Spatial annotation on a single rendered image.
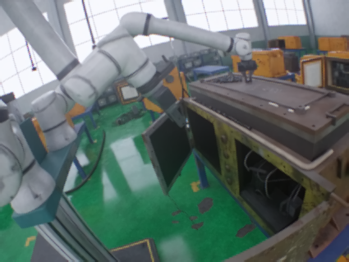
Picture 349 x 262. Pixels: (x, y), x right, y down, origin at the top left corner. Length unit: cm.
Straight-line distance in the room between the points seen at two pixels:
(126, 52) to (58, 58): 21
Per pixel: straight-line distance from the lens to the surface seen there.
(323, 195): 71
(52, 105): 102
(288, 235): 56
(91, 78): 45
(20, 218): 70
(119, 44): 49
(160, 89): 53
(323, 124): 77
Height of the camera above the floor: 169
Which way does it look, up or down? 24 degrees down
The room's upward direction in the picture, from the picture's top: 16 degrees counter-clockwise
